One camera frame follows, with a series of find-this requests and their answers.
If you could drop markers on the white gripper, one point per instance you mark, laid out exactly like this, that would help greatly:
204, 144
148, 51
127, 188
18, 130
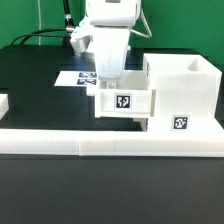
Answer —
110, 50

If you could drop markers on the white drawer tray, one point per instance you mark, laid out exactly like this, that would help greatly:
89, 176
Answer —
143, 123
132, 98

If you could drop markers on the white front drawer tray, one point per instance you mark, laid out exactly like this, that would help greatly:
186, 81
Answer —
143, 123

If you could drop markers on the white drawer cabinet box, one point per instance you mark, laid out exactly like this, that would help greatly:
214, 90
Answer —
185, 90

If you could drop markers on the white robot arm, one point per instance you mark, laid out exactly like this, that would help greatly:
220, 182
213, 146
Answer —
108, 13

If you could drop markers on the white marker tag sheet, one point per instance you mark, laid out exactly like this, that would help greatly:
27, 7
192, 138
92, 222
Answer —
76, 78

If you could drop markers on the white foam L-shaped fence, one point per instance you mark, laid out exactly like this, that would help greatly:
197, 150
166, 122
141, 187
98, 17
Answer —
65, 124

